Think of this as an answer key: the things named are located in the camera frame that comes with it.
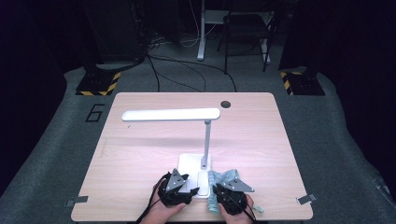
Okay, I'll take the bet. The white desk lamp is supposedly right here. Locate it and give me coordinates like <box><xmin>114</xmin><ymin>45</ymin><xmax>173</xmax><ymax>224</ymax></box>
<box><xmin>120</xmin><ymin>107</ymin><xmax>221</xmax><ymax>199</ymax></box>

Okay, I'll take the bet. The black chair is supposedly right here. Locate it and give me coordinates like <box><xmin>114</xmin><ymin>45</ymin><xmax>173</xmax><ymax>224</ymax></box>
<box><xmin>217</xmin><ymin>12</ymin><xmax>276</xmax><ymax>75</ymax></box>

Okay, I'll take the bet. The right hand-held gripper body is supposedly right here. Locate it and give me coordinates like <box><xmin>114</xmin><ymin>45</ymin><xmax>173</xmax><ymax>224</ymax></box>
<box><xmin>214</xmin><ymin>177</ymin><xmax>255</xmax><ymax>216</ymax></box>

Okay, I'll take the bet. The white desk frame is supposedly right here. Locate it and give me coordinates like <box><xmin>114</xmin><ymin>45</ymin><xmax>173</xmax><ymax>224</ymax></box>
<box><xmin>196</xmin><ymin>0</ymin><xmax>275</xmax><ymax>64</ymax></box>

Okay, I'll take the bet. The black yellow striped stand base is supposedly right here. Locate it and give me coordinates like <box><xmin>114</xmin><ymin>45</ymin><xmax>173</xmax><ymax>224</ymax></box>
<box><xmin>75</xmin><ymin>63</ymin><xmax>121</xmax><ymax>97</ymax></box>
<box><xmin>279</xmin><ymin>70</ymin><xmax>326</xmax><ymax>96</ymax></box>

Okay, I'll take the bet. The black floor cable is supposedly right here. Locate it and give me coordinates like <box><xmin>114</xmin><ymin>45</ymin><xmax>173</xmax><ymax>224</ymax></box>
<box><xmin>146</xmin><ymin>55</ymin><xmax>237</xmax><ymax>93</ymax></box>
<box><xmin>145</xmin><ymin>55</ymin><xmax>162</xmax><ymax>93</ymax></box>
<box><xmin>148</xmin><ymin>55</ymin><xmax>207</xmax><ymax>93</ymax></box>

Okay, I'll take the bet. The grey tape strip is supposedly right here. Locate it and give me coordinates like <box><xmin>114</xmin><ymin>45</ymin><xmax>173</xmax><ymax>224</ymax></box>
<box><xmin>64</xmin><ymin>195</ymin><xmax>90</xmax><ymax>207</ymax></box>
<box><xmin>297</xmin><ymin>193</ymin><xmax>318</xmax><ymax>205</ymax></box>

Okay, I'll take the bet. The black cabinet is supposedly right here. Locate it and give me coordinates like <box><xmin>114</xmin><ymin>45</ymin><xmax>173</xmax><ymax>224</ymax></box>
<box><xmin>82</xmin><ymin>0</ymin><xmax>148</xmax><ymax>63</ymax></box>

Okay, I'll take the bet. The person's left hand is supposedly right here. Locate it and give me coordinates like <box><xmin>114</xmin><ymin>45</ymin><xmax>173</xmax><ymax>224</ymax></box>
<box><xmin>139</xmin><ymin>199</ymin><xmax>188</xmax><ymax>224</ymax></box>

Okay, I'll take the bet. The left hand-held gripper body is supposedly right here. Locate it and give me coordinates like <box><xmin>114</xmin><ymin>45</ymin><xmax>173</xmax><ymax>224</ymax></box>
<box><xmin>157</xmin><ymin>168</ymin><xmax>195</xmax><ymax>208</ymax></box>

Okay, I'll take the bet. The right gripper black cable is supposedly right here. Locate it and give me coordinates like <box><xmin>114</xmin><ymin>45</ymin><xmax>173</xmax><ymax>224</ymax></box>
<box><xmin>236</xmin><ymin>199</ymin><xmax>258</xmax><ymax>223</ymax></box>

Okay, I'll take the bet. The person's right hand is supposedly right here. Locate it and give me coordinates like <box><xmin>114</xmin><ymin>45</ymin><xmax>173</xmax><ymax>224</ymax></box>
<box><xmin>218</xmin><ymin>194</ymin><xmax>255</xmax><ymax>224</ymax></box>

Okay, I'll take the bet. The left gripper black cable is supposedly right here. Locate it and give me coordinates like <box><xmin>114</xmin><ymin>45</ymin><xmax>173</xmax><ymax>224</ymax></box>
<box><xmin>134</xmin><ymin>174</ymin><xmax>171</xmax><ymax>224</ymax></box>

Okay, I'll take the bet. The light blue cloth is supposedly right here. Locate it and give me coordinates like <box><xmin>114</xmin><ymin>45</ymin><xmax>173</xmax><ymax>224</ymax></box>
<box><xmin>206</xmin><ymin>168</ymin><xmax>265</xmax><ymax>216</ymax></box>

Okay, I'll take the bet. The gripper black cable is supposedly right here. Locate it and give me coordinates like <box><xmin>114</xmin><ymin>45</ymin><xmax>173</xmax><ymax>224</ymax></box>
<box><xmin>134</xmin><ymin>174</ymin><xmax>171</xmax><ymax>224</ymax></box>
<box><xmin>236</xmin><ymin>199</ymin><xmax>258</xmax><ymax>223</ymax></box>

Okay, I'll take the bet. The white floor cable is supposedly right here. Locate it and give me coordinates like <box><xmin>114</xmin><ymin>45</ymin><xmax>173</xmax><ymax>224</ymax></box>
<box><xmin>178</xmin><ymin>0</ymin><xmax>219</xmax><ymax>49</ymax></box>

